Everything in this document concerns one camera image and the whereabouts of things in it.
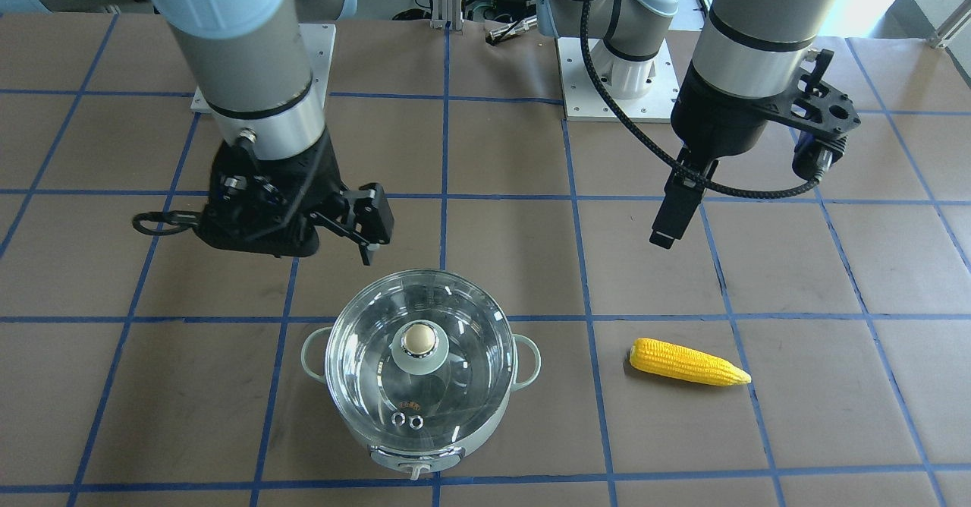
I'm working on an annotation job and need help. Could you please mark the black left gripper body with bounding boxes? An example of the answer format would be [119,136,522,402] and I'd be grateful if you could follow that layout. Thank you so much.
[671,67,797,165]

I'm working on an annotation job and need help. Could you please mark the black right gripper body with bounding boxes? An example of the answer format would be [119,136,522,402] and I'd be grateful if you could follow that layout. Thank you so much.
[196,129,346,257]

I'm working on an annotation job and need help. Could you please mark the glass pot lid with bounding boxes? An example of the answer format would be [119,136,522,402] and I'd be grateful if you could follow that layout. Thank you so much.
[325,268,518,433]

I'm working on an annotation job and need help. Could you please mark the yellow corn cob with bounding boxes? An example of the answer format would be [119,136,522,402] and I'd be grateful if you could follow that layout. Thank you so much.
[628,338,752,386]

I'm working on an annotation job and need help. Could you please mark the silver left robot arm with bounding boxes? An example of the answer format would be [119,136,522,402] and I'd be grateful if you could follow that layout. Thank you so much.
[537,0,860,250]

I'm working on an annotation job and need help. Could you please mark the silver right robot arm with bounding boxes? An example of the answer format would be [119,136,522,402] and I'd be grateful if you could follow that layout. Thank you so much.
[132,0,394,265]

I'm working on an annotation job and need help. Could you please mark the pale green cooking pot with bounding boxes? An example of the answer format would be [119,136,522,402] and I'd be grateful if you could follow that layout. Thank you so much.
[300,268,542,480]

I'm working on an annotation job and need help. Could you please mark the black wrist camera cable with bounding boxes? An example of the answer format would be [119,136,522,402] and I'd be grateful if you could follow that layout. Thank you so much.
[580,0,835,200]

